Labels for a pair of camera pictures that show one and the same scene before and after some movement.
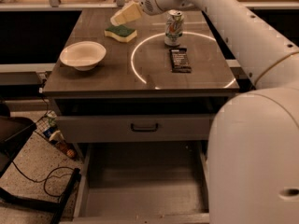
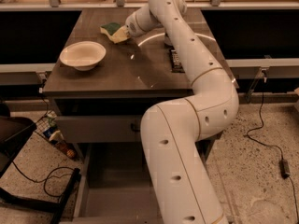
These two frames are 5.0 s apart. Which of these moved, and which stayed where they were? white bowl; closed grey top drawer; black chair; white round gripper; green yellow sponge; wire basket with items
Moved: green yellow sponge; white round gripper
Stayed: black chair; white bowl; wire basket with items; closed grey top drawer
